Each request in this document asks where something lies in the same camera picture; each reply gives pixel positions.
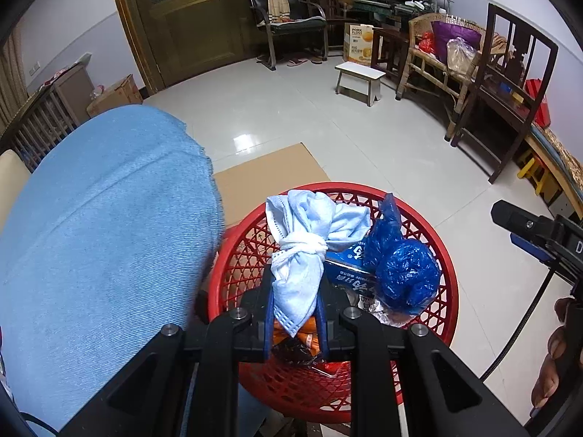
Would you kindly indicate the dark wooden armchair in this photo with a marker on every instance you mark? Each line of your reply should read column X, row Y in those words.
column 332, row 13

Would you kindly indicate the wicker armchair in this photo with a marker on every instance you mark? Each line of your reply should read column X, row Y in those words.
column 432, row 79

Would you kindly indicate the black cushioned armchair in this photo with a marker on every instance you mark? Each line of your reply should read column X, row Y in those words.
column 298, row 27

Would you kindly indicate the blue tablecloth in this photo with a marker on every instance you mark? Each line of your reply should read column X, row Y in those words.
column 104, row 236

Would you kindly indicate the orange black wrapper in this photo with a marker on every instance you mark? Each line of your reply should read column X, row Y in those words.
column 296, row 341

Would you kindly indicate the red white-edged packet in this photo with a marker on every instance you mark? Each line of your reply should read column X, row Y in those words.
column 330, row 368

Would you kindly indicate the cream chair back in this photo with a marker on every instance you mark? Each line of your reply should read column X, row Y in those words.
column 13, row 186

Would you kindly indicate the small red bag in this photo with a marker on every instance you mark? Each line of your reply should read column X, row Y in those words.
column 426, row 43

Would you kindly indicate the wooden double door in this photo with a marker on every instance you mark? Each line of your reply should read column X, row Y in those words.
column 200, row 22

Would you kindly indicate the silver foil wrapper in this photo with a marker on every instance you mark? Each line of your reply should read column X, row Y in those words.
column 380, row 314

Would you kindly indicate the grey cabinet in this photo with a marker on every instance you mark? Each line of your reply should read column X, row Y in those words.
column 75, row 89

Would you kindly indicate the clear plastic bag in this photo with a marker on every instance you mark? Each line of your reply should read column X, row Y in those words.
column 462, row 57

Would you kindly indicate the tall dark wooden chair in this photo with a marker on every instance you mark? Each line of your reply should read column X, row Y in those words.
column 505, row 104

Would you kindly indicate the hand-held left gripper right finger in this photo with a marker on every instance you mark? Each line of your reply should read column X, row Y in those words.
column 323, row 327

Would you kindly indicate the dark wooden side table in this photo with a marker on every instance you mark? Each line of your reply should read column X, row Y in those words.
column 387, row 50

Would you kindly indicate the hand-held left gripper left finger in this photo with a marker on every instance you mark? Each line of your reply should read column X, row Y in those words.
column 268, row 327

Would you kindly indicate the low wooden bench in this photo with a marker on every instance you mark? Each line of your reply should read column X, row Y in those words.
column 562, row 159

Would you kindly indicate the beige curtain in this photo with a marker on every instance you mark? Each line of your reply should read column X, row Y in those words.
column 11, row 86

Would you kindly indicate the person's right hand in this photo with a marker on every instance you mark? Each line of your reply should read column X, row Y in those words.
column 558, row 350

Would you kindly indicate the white small stool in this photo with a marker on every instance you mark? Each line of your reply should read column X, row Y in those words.
column 360, row 75

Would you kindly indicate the yellow small stool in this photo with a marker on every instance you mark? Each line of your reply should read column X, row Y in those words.
column 533, row 170

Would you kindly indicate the printed white orange carton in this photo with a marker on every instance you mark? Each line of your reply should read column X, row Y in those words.
column 358, row 43

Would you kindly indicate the blue printed box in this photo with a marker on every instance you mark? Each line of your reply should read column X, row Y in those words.
column 348, row 268

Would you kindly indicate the light blue knotted face mask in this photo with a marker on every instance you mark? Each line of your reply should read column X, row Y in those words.
column 300, row 236

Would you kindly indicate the blue plastic bag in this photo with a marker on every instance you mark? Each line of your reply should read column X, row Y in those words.
column 403, row 268

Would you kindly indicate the flat cardboard sheet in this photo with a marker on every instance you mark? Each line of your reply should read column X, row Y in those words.
column 268, row 173

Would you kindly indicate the large red bag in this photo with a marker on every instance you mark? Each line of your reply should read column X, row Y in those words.
column 539, row 102

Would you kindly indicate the purple cushion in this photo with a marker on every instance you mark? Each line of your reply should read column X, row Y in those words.
column 455, row 36

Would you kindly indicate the red plastic mesh basket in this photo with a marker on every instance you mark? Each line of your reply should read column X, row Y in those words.
column 246, row 255

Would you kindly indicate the cluttered dark desk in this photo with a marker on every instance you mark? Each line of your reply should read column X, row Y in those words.
column 387, row 9

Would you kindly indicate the brown cardboard box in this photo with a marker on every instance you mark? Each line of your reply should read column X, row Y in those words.
column 116, row 98

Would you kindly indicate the slatted wooden rack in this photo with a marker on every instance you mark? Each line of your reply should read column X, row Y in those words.
column 41, row 132

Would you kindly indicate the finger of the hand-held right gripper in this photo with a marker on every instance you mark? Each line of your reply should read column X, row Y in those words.
column 528, row 230

